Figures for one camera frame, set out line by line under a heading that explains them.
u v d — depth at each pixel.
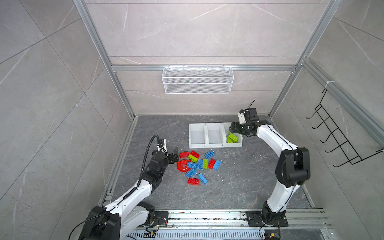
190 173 0.88
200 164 0.93
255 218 0.73
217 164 0.92
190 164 0.90
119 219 0.42
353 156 0.58
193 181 0.84
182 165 0.91
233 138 1.01
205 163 0.93
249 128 0.69
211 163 0.91
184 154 0.95
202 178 0.86
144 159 0.59
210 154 0.97
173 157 0.76
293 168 0.49
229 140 1.01
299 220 0.75
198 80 1.01
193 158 0.93
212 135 1.07
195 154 0.95
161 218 0.73
